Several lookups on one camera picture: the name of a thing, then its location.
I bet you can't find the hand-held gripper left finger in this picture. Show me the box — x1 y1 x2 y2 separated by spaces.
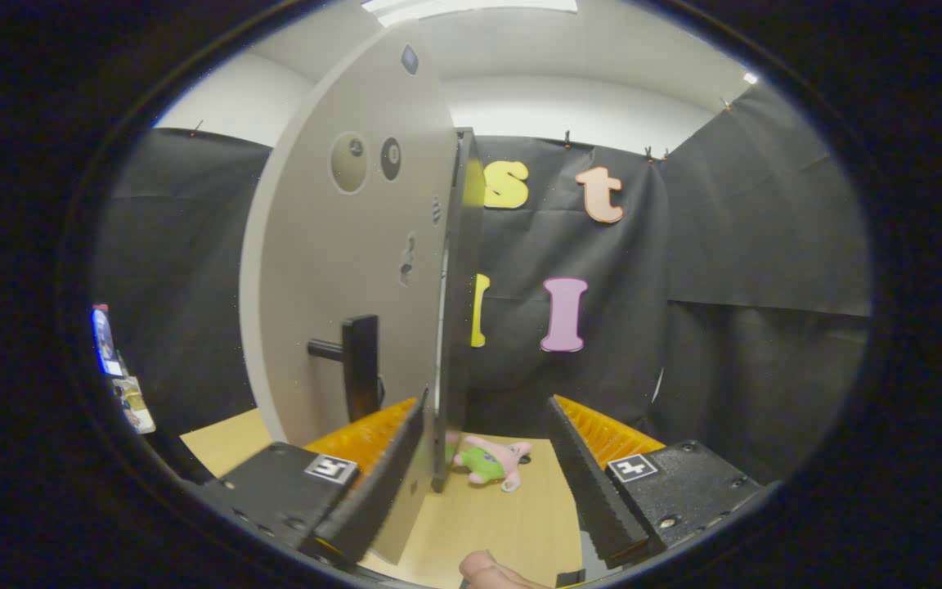
191 396 428 569

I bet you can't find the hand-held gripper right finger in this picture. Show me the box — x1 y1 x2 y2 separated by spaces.
547 395 783 572

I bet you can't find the dark grey shoe cabinet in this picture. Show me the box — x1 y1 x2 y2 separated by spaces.
432 127 487 493

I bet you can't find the light grey shoe cabinet door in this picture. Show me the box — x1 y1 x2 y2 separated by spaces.
240 20 460 565

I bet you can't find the pink and green plush toy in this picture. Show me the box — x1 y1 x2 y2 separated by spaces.
448 435 533 492

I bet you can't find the yellow printed card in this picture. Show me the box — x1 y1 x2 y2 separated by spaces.
111 376 157 434

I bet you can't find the black backdrop cloth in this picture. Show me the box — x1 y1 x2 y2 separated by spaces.
91 82 877 492

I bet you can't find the blue printed card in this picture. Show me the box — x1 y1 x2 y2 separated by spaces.
92 304 125 377

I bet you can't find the large ceiling light panel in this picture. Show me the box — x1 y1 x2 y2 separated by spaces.
361 0 578 27

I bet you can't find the black door handle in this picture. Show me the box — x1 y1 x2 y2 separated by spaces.
307 315 382 424

